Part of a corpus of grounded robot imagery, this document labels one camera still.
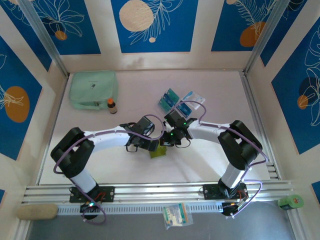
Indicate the aluminium table side rail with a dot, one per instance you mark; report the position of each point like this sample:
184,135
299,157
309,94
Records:
256,112

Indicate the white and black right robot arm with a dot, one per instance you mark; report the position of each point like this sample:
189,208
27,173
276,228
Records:
207,132

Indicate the brown bottle with orange cap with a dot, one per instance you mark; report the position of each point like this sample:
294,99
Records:
112,107

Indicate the mint green zip pouch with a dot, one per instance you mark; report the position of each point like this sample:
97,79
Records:
92,87

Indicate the aluminium frame post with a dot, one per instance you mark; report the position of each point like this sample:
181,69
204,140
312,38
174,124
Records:
264,37
45,37

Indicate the blue tissue packets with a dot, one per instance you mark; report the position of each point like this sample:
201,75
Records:
174,107

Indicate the beige foam pad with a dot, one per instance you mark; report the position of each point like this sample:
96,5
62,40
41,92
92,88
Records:
37,212

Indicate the teal credit card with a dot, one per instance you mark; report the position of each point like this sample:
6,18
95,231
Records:
166,102
172,93

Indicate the clear plastic bag of supplies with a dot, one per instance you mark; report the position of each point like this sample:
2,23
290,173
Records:
177,215

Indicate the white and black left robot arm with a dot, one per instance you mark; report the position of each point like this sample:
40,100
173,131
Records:
110,140

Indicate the white and blue gauze packet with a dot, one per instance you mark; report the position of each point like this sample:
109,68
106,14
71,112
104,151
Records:
192,96

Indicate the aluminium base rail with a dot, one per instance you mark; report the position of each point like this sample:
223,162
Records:
160,191

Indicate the blue credit card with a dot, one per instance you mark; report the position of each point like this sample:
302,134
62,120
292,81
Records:
185,109
169,97

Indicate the green tape roll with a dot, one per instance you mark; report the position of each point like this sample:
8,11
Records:
291,202

